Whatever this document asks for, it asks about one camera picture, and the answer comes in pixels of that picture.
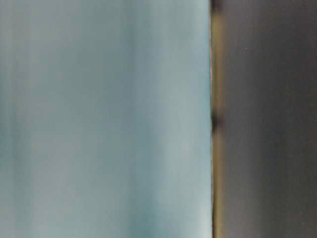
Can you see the blurred light blue panel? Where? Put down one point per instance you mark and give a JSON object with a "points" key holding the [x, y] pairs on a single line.
{"points": [[105, 119]]}

